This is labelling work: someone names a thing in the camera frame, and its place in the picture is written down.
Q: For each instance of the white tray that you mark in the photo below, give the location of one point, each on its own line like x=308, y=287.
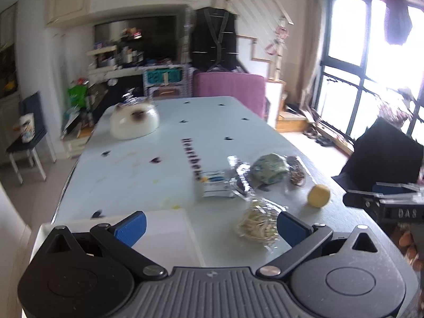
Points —
x=172, y=235

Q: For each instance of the beige curtain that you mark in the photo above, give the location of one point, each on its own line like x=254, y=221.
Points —
x=311, y=39

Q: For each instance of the dark hanging garment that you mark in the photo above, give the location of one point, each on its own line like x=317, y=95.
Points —
x=397, y=20

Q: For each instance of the pink hanging toy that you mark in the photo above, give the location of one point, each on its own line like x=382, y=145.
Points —
x=280, y=41

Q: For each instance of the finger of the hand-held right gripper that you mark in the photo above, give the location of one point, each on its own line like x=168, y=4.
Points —
x=361, y=198
x=392, y=188

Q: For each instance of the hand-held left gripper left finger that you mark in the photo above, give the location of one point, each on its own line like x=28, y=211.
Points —
x=131, y=228

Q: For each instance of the green bag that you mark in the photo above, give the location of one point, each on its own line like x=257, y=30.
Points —
x=77, y=94

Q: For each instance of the white and blue wipes packet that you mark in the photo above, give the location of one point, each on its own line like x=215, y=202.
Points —
x=215, y=183

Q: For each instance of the window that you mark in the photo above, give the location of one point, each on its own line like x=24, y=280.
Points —
x=364, y=59

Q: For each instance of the dark blue chair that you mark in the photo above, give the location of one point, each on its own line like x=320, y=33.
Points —
x=31, y=129

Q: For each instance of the purple chair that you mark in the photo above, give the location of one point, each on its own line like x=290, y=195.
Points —
x=228, y=89

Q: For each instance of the teal plate sign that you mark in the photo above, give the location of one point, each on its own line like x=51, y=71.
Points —
x=164, y=77

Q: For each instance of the black hanging vest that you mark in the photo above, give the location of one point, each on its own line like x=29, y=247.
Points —
x=214, y=39

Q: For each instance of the yellow sponge ball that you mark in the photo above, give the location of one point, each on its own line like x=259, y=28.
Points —
x=319, y=196

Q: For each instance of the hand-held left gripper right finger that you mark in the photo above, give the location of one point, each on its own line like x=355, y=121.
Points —
x=291, y=230

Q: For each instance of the blue floral cloth cap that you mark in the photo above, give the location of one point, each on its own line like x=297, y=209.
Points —
x=270, y=169

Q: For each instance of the white shelf rack with bottles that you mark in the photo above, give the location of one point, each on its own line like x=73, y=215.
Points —
x=102, y=56

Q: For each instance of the white bowl with lid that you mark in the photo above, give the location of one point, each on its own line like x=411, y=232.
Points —
x=134, y=121

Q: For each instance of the black chair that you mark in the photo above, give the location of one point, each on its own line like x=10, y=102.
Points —
x=381, y=154

